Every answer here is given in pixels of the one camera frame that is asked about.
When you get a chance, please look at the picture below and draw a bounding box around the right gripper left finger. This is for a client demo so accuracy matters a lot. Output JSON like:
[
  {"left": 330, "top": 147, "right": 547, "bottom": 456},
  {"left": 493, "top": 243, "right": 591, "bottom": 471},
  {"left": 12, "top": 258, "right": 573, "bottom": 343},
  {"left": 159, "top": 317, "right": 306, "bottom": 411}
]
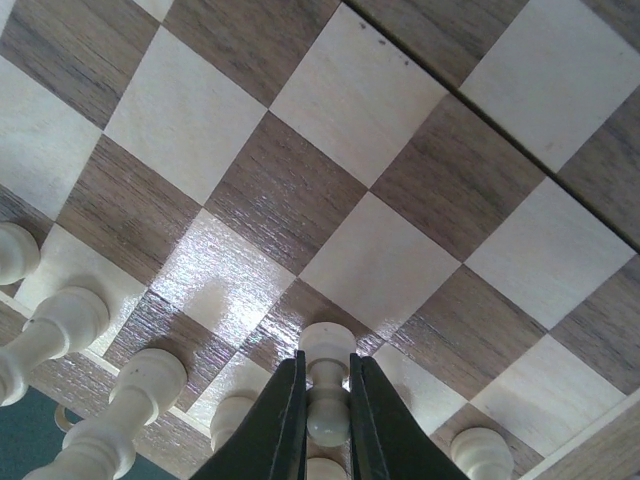
[{"left": 191, "top": 350, "right": 307, "bottom": 480}]

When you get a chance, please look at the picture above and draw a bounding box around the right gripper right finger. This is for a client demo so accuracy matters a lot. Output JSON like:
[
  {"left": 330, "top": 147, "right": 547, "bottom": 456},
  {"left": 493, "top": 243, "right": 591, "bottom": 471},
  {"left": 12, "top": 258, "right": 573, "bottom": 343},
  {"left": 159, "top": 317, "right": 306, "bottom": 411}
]
[{"left": 350, "top": 353, "right": 467, "bottom": 480}]

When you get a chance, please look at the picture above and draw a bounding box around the light chess piece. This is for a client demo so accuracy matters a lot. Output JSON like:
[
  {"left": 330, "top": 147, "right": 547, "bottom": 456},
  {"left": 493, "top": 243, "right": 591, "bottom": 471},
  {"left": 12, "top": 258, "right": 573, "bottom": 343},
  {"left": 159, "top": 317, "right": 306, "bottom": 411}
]
[
  {"left": 1, "top": 287, "right": 110, "bottom": 406},
  {"left": 298, "top": 322, "right": 356, "bottom": 448},
  {"left": 1, "top": 222, "right": 40, "bottom": 286},
  {"left": 26, "top": 348, "right": 187, "bottom": 479},
  {"left": 209, "top": 396, "right": 255, "bottom": 452},
  {"left": 306, "top": 457, "right": 348, "bottom": 480}
]

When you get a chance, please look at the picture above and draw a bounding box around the light wooden pawn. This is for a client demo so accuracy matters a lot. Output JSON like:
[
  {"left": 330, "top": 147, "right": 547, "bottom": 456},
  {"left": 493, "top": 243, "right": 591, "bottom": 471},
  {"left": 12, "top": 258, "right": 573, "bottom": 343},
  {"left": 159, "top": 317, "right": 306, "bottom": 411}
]
[{"left": 450, "top": 427, "right": 514, "bottom": 480}]

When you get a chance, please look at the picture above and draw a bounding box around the wooden chess board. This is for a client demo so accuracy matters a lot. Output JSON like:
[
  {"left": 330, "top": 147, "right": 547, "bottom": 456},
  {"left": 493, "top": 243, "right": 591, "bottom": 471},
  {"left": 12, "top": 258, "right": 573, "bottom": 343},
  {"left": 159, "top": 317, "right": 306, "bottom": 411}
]
[{"left": 1, "top": 1, "right": 639, "bottom": 479}]

